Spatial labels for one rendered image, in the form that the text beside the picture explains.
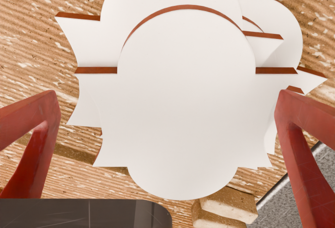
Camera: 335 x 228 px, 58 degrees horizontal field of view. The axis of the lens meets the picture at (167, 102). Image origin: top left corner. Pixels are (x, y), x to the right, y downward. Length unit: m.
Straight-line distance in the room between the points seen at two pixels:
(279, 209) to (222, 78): 0.26
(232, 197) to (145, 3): 0.22
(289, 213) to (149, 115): 0.27
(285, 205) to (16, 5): 0.35
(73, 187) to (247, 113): 0.21
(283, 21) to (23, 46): 0.18
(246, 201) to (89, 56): 0.22
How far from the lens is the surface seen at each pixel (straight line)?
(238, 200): 0.32
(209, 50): 0.17
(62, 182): 0.34
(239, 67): 0.17
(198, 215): 0.33
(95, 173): 0.32
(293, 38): 0.21
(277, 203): 0.40
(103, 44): 0.18
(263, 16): 0.20
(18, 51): 0.26
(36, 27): 0.24
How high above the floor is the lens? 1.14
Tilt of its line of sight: 56 degrees down
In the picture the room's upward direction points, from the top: 180 degrees counter-clockwise
